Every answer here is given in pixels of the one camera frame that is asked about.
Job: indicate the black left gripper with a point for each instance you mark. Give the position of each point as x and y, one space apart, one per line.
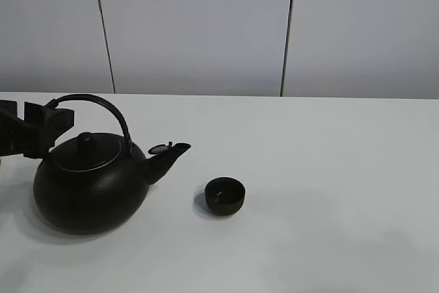
39 129

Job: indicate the black round teapot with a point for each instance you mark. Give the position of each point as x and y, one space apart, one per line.
96 181

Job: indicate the small black teacup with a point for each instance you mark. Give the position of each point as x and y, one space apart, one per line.
224 196

